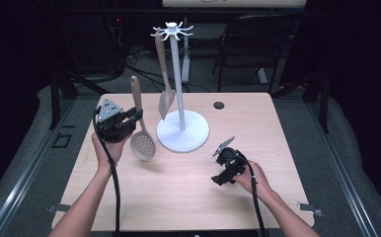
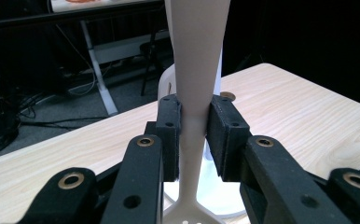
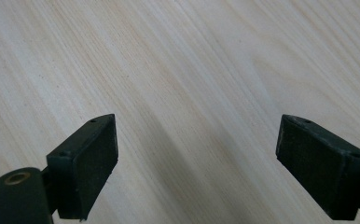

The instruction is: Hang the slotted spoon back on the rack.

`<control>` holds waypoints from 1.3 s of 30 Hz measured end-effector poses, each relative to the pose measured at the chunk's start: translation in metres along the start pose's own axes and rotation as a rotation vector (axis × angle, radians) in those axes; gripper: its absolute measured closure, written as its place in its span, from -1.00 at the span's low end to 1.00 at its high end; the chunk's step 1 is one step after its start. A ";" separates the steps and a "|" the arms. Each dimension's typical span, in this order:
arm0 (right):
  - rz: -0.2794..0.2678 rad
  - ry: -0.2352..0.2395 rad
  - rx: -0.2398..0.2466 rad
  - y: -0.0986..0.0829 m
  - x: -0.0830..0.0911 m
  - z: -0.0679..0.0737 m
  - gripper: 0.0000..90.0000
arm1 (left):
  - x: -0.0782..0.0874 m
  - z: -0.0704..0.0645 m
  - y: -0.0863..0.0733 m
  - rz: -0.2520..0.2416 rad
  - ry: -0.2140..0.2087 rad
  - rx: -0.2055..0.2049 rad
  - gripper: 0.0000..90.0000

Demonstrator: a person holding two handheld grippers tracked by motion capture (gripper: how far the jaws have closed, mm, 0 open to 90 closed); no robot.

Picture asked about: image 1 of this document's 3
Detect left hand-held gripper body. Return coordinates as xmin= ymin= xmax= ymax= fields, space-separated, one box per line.
xmin=94 ymin=98 xmax=137 ymax=144

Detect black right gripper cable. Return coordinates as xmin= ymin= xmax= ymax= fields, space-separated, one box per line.
xmin=239 ymin=156 xmax=267 ymax=237

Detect black folding chair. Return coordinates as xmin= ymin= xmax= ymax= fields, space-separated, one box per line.
xmin=211 ymin=14 xmax=297 ymax=95

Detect metal table bracket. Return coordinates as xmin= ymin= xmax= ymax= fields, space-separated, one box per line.
xmin=45 ymin=203 xmax=72 ymax=214
xmin=296 ymin=200 xmax=326 ymax=218

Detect white stand foot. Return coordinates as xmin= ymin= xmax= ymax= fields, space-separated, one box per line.
xmin=257 ymin=67 xmax=270 ymax=87

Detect beige slotted spatula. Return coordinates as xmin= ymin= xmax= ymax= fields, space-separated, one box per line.
xmin=154 ymin=27 xmax=177 ymax=121

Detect metal floor rail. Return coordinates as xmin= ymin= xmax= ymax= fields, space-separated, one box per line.
xmin=305 ymin=101 xmax=379 ymax=237
xmin=0 ymin=98 xmax=78 ymax=237

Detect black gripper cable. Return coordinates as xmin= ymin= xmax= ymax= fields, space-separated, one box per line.
xmin=239 ymin=156 xmax=267 ymax=237
xmin=92 ymin=106 xmax=122 ymax=237

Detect person's right hand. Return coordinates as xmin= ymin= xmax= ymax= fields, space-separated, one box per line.
xmin=232 ymin=160 xmax=273 ymax=202

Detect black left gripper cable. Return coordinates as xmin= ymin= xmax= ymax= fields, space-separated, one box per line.
xmin=92 ymin=106 xmax=122 ymax=237

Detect white utensil rack stand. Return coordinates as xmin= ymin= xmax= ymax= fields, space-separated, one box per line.
xmin=150 ymin=21 xmax=210 ymax=154

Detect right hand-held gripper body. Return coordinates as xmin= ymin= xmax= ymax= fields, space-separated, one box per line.
xmin=211 ymin=135 xmax=249 ymax=185

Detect black floor cables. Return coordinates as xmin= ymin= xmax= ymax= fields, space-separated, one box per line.
xmin=123 ymin=43 xmax=212 ymax=94

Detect beige perforated skimmer spoon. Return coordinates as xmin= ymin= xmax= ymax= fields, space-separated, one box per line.
xmin=129 ymin=75 xmax=157 ymax=162

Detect person's left hand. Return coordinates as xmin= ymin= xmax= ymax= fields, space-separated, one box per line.
xmin=91 ymin=131 xmax=132 ymax=176

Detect black frame leg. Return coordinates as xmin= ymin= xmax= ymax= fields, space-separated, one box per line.
xmin=270 ymin=70 xmax=331 ymax=134
xmin=48 ymin=70 xmax=112 ymax=130

